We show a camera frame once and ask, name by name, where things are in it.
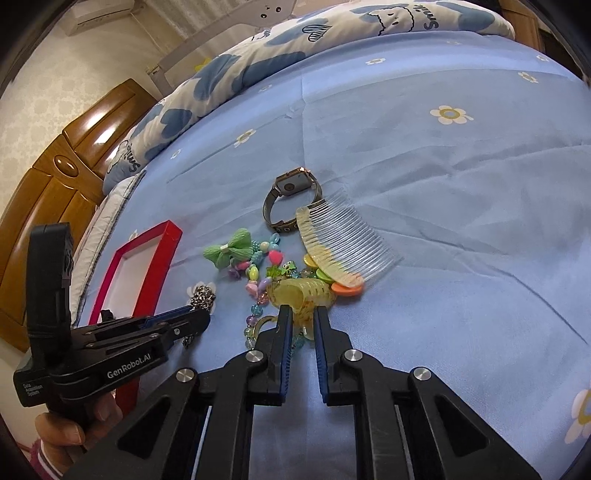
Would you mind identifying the wooden cabinet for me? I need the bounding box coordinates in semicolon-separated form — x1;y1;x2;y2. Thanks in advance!
499;0;548;51

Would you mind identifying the colourful bead bracelet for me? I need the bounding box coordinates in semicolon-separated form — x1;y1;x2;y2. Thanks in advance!
228;234;319;352

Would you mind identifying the clear hair comb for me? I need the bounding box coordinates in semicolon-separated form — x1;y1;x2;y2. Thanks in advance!
295;187;402;296

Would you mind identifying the white quilted mattress pad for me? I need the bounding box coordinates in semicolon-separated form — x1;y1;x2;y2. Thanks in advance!
71;174;147;319

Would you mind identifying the red jewelry box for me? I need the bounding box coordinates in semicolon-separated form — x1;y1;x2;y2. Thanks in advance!
88;220;183;409

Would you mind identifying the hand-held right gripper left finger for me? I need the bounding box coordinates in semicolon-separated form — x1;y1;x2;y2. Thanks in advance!
62;305;295;480

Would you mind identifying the yellow hair claw clip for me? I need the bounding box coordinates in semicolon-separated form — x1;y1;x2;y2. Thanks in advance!
267;278;334;328

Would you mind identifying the rose gold wristwatch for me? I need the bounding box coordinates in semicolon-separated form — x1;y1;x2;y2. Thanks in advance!
263;167;324;233

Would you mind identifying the blue floral bed sheet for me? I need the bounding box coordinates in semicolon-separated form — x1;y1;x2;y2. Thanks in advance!
69;31;591;480

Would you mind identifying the person's left forearm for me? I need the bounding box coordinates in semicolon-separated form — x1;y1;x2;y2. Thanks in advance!
21;438;70;480

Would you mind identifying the wooden headboard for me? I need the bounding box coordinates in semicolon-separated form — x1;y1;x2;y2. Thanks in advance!
0;78;160;354

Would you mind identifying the blue and white printed quilt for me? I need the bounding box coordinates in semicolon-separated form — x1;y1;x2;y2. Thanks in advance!
102;0;517;195

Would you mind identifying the white air conditioner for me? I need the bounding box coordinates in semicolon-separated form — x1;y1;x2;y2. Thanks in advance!
62;0;137;37

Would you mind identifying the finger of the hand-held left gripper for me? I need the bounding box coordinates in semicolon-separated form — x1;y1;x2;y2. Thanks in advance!
99;305;195;331
74;310;212;357

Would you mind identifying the silver chain necklace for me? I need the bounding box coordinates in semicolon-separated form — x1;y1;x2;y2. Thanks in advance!
182;284;218;350

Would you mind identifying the green bow hair clip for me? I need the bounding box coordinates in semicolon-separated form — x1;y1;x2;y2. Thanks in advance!
203;227;254;271

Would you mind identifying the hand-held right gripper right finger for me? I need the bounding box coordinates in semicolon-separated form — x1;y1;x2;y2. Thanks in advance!
313;306;544;480

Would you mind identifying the grey bed guard rail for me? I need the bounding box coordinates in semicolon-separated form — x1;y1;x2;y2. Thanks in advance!
147;0;301;100

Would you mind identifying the person's left hand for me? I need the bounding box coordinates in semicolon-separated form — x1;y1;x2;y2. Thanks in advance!
34;390;124;457

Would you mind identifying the colourful button hair clip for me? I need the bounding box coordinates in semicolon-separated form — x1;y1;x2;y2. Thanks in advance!
302;251;365;299

